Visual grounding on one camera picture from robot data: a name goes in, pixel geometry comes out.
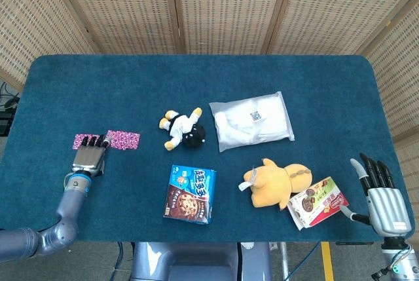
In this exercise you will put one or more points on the silver and black left robot hand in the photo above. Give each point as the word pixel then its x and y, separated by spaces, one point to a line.
pixel 89 160

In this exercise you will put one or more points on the red and white snack box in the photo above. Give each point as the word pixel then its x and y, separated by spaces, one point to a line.
pixel 314 205

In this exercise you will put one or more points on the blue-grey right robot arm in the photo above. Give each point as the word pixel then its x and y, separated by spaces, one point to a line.
pixel 399 261

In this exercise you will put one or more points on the pink patterned square card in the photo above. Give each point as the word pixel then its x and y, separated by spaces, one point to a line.
pixel 126 139
pixel 78 141

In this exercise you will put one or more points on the woven wooden folding screen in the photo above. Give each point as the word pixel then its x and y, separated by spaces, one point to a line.
pixel 229 6

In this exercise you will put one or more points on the metal table leg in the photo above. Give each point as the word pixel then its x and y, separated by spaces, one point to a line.
pixel 284 258

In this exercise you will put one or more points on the yellow plush animal toy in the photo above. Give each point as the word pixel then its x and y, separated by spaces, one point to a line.
pixel 271 186

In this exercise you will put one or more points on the blue-grey robot torso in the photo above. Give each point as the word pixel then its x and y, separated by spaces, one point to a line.
pixel 196 261

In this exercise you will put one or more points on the white clothing in plastic bag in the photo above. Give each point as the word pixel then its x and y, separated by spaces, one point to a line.
pixel 252 130

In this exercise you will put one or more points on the black equipment box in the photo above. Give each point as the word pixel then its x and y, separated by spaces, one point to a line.
pixel 5 123

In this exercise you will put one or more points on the silver and black right robot hand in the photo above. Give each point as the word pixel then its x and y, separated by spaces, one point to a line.
pixel 388 209

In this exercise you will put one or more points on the blue chocolate cookie box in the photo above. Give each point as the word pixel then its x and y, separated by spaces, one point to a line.
pixel 188 199

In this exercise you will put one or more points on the black-headed white-robed plush doll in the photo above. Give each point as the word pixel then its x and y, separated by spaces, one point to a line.
pixel 193 135

